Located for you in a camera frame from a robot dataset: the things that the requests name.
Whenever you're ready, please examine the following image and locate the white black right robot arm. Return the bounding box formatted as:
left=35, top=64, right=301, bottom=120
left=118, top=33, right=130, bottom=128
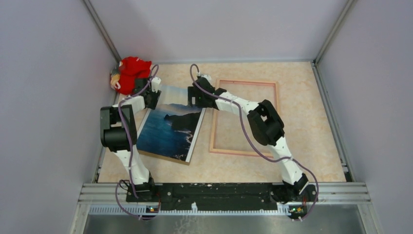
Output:
left=188, top=76, right=310, bottom=201

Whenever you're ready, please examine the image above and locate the red crumpled cloth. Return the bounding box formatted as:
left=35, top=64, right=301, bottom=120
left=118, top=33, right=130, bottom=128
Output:
left=110, top=57, right=152, bottom=95

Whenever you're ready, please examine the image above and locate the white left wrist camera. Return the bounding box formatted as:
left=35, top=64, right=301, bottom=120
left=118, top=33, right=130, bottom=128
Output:
left=150, top=77, right=162, bottom=93

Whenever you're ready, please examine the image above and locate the seascape photo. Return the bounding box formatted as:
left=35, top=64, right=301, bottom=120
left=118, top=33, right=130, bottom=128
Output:
left=136, top=85, right=205, bottom=165

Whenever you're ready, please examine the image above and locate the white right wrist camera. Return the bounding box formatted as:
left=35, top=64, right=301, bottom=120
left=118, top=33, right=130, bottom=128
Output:
left=199, top=74, right=212, bottom=83

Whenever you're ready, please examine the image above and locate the pink wooden picture frame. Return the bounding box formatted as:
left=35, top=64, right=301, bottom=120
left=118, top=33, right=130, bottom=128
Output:
left=209, top=79, right=280, bottom=157

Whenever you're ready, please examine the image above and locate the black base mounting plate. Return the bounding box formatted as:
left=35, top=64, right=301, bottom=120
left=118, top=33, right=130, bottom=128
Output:
left=126, top=183, right=316, bottom=211

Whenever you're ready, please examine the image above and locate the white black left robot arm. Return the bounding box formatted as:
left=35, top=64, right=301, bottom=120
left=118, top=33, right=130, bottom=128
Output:
left=100, top=77, right=161, bottom=202

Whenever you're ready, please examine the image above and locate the aluminium front rail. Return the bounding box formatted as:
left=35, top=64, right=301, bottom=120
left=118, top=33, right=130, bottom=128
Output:
left=71, top=182, right=382, bottom=234

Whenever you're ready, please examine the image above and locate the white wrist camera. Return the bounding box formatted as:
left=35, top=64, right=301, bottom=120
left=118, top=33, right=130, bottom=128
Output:
left=150, top=77, right=162, bottom=93
left=199, top=74, right=212, bottom=83

